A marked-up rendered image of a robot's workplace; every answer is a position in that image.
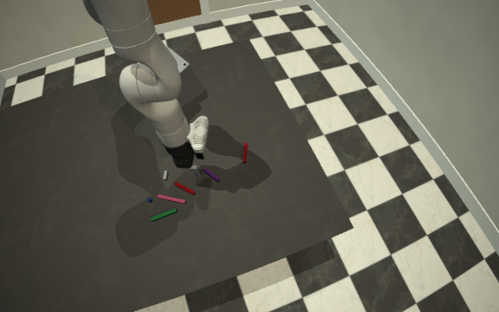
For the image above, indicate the green rod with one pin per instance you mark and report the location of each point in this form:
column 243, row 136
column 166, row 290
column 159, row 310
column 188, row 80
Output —
column 165, row 214

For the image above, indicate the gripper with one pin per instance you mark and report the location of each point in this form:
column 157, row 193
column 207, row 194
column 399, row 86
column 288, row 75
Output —
column 189, row 137

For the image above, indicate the pink rod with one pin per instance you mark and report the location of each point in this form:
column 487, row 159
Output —
column 178, row 200

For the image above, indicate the purple rod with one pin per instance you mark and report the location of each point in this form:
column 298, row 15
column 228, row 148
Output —
column 212, row 175

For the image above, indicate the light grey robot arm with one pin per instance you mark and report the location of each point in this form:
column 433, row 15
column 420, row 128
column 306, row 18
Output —
column 132, row 34

